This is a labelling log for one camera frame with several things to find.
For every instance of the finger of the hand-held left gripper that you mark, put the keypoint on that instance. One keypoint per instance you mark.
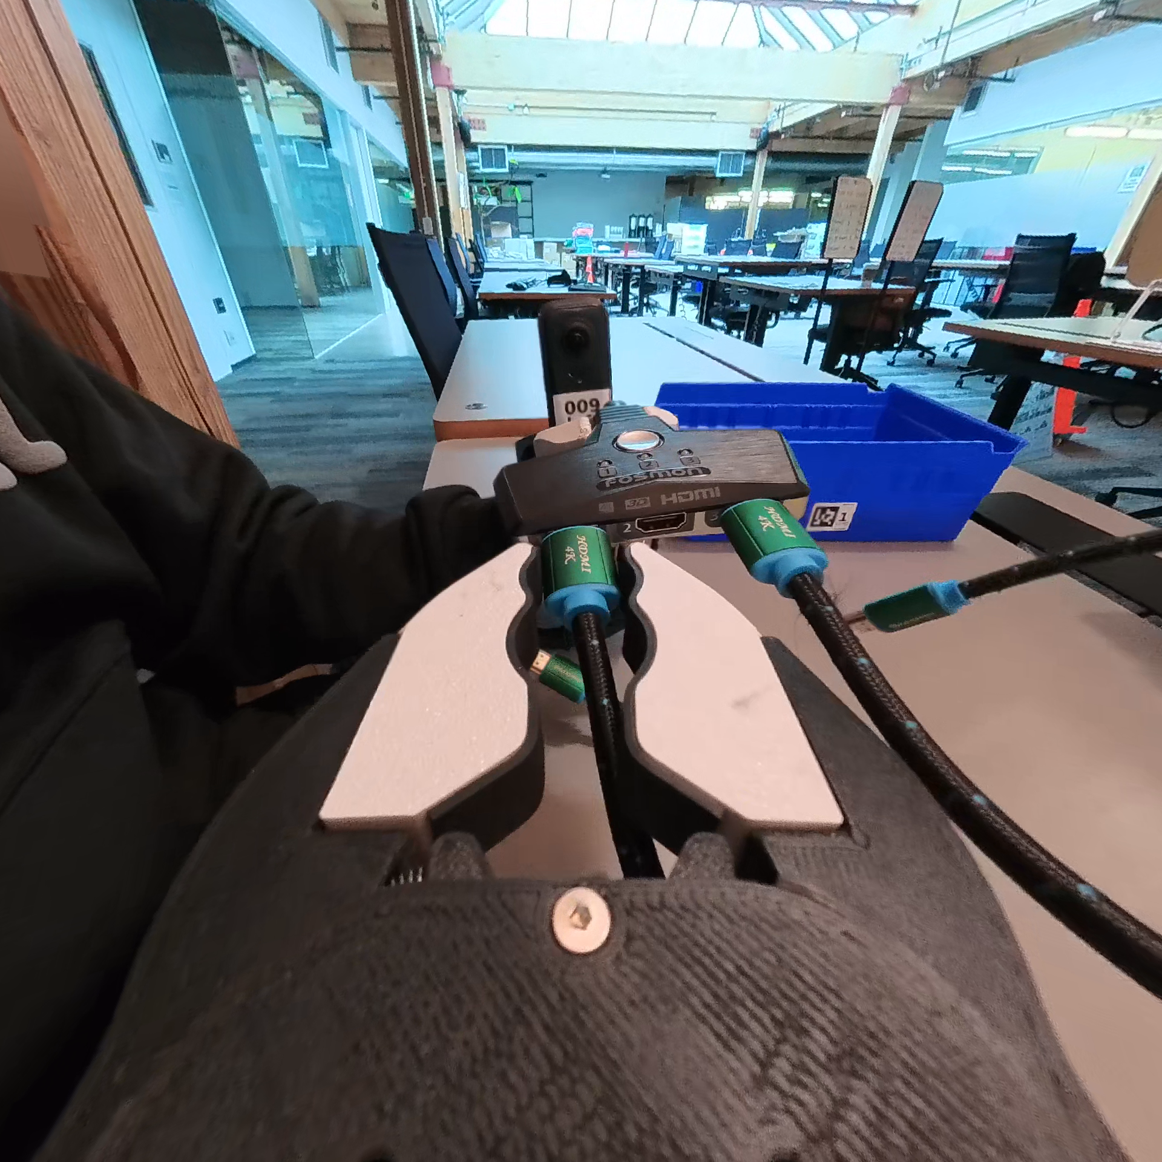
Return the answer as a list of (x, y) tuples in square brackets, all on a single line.
[(564, 437), (641, 417)]

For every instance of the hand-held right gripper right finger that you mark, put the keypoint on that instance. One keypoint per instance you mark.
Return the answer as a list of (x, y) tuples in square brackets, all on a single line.
[(727, 716)]

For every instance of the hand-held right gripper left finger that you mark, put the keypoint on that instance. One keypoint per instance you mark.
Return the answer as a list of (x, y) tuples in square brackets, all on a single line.
[(445, 716)]

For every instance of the black switch box with button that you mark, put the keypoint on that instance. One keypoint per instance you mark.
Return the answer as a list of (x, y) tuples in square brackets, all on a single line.
[(727, 462)]

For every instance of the blue plastic bin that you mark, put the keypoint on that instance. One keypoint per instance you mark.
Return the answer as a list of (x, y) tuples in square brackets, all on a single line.
[(908, 481)]

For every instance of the black office chair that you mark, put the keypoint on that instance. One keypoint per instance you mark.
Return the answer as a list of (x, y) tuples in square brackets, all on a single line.
[(413, 298), (1035, 272)]

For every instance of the instruction board on pole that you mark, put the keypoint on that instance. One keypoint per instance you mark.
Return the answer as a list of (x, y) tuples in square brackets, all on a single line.
[(847, 217), (915, 222)]

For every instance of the person's black hoodie torso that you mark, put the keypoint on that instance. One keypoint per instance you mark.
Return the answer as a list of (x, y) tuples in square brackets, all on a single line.
[(73, 816)]

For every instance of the wooden top office desk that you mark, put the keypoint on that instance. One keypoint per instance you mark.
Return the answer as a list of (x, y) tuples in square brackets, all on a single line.
[(1044, 333)]

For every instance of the orange traffic cone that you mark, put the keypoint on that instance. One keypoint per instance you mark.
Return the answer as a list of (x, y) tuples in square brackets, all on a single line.
[(1067, 412)]

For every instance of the dark framed wall sign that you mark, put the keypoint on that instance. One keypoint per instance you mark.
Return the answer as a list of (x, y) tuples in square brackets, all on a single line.
[(114, 127)]

